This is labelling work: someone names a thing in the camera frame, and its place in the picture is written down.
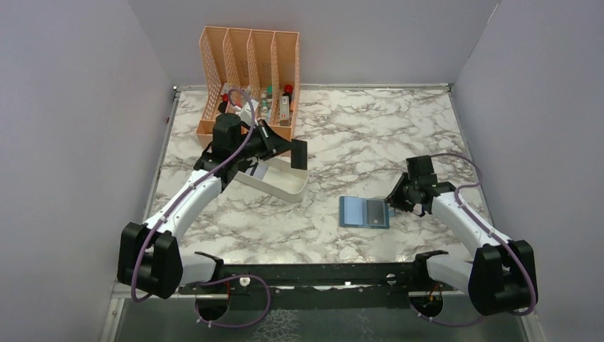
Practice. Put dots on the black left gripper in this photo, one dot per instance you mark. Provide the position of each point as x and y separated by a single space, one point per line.
273 142

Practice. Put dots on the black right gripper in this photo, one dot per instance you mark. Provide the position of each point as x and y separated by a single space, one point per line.
394 197

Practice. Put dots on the glossy black credit card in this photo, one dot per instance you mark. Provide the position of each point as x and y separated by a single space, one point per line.
299 154

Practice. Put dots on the teal card holder wallet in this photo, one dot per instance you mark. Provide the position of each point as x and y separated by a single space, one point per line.
352 213

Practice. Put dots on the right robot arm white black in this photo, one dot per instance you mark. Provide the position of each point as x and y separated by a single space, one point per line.
502 275

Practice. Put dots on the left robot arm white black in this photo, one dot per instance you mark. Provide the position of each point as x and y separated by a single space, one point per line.
149 258

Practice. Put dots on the white oblong plastic tray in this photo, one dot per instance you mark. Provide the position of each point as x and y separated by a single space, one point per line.
281 180

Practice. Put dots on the teal capped tubes in organizer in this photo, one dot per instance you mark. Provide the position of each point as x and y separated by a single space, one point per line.
266 99

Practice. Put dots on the red capped stick in organizer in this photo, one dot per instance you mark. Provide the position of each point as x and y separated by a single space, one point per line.
285 105

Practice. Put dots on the red black item in organizer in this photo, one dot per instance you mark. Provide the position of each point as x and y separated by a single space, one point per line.
223 106

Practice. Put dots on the peach plastic file organizer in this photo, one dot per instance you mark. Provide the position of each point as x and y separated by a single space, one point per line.
249 59

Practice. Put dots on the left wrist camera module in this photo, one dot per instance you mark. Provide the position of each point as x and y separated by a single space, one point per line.
247 112

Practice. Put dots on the black mounting rail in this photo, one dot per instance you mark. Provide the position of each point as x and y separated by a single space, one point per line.
253 287

